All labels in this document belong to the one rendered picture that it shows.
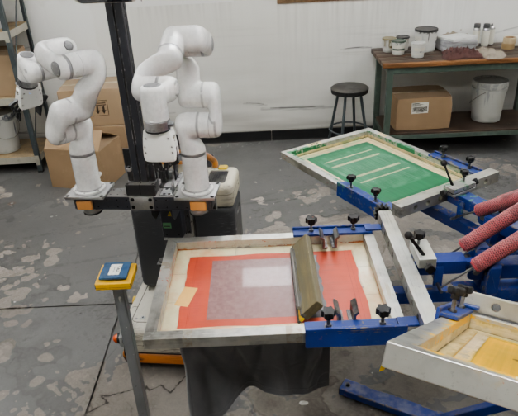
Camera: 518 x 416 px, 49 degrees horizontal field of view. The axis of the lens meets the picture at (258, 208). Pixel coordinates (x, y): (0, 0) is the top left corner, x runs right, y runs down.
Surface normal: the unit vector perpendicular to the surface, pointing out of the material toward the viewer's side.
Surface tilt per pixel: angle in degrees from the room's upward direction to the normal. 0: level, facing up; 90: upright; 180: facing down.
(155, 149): 93
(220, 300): 0
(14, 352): 0
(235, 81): 90
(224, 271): 0
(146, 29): 90
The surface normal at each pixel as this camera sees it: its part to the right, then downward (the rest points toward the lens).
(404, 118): 0.03, 0.47
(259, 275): -0.04, -0.88
